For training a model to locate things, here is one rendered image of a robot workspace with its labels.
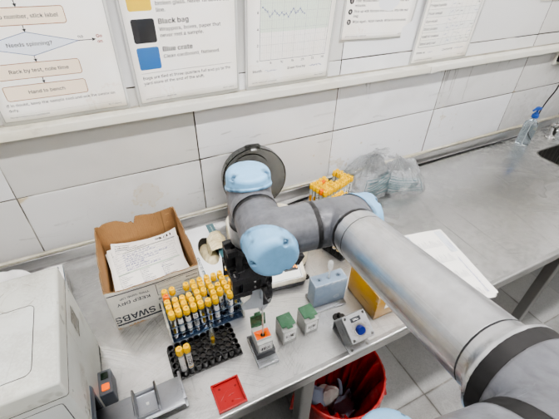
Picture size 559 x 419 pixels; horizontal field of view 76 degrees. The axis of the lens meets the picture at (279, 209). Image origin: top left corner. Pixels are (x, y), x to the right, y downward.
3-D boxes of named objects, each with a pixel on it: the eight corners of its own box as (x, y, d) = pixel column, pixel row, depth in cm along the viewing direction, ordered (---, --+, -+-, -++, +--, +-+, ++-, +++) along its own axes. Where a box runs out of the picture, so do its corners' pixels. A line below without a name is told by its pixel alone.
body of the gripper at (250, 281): (223, 276, 76) (218, 233, 68) (261, 263, 79) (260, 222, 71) (234, 303, 70) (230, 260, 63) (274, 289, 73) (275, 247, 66)
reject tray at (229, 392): (220, 415, 81) (219, 413, 80) (210, 387, 86) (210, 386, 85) (248, 401, 83) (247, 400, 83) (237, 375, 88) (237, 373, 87)
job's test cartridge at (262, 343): (258, 357, 90) (258, 344, 86) (251, 342, 94) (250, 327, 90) (273, 352, 91) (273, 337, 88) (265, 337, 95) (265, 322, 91)
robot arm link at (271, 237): (326, 229, 49) (299, 185, 57) (245, 246, 46) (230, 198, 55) (322, 268, 54) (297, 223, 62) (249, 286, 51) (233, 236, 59)
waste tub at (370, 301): (373, 321, 101) (379, 298, 95) (345, 287, 110) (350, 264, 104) (409, 304, 106) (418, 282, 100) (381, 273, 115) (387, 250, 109)
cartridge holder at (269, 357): (259, 369, 89) (259, 362, 87) (246, 339, 96) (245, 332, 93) (279, 361, 91) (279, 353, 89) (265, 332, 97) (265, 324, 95)
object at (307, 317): (304, 336, 97) (306, 321, 93) (296, 322, 100) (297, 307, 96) (317, 330, 98) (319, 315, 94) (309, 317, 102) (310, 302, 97)
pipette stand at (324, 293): (314, 314, 102) (318, 292, 96) (304, 296, 107) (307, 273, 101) (345, 304, 105) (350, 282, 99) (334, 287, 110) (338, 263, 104)
